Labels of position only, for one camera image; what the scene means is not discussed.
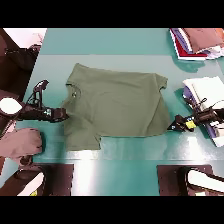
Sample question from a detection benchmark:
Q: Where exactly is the green T-shirt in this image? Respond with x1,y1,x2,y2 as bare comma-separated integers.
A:
62,63,173,152

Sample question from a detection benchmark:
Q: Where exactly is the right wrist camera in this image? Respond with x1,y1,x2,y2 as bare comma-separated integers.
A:
190,97,210,114

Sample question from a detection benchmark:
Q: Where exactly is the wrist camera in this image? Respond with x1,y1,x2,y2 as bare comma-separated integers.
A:
27,79,50,107
190,97,210,114

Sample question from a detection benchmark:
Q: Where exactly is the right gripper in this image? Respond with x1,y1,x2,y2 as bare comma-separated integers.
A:
167,114,198,133

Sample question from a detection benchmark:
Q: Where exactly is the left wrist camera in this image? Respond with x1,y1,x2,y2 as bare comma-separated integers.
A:
27,79,50,107

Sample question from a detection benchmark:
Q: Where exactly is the red garment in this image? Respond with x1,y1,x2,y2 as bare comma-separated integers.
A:
172,31,208,62

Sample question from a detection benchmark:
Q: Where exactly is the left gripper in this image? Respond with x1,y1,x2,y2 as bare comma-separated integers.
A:
49,106,70,123

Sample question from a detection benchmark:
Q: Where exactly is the purple garment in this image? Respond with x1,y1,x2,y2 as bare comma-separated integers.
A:
182,85,218,141

